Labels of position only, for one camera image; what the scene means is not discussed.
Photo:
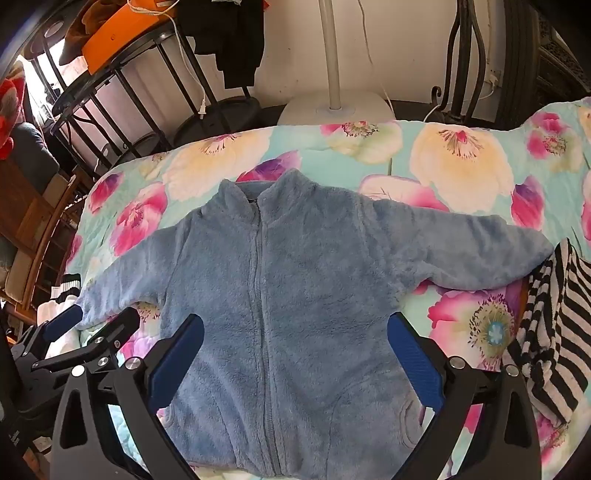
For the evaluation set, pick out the dark carved furniture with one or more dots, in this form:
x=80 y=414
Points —
x=545 y=55

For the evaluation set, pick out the orange box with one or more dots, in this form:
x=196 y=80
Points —
x=120 y=32

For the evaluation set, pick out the floral quilt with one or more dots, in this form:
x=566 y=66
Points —
x=461 y=157

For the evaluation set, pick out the black scrolled metal frame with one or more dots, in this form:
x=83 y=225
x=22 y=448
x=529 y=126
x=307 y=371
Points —
x=461 y=69

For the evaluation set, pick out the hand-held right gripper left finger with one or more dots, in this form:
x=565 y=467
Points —
x=180 y=364

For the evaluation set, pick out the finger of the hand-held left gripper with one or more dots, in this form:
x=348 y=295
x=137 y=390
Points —
x=117 y=328
x=64 y=321

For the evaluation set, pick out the white wall outlet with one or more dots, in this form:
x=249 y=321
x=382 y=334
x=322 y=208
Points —
x=495 y=77

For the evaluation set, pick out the black metal bed frame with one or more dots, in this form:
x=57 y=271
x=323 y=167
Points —
x=115 y=74

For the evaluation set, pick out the brown cloth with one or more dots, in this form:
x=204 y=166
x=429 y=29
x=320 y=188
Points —
x=87 y=18

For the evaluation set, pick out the black round stool base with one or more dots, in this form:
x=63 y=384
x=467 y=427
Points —
x=221 y=115

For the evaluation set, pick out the blue fleece zip jacket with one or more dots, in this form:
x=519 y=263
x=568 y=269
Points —
x=300 y=300

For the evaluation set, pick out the red plush toy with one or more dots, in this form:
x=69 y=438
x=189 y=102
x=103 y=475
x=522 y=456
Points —
x=11 y=106

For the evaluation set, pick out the wooden chair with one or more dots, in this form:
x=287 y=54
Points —
x=41 y=240

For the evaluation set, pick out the white sock with black stripes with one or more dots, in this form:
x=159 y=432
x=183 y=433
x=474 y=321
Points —
x=64 y=291

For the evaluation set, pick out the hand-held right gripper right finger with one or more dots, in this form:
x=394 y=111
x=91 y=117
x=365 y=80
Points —
x=415 y=364

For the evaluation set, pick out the black white striped cloth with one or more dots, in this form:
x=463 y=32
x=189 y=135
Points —
x=554 y=332

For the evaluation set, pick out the black hanging clothes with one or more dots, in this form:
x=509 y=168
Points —
x=231 y=41

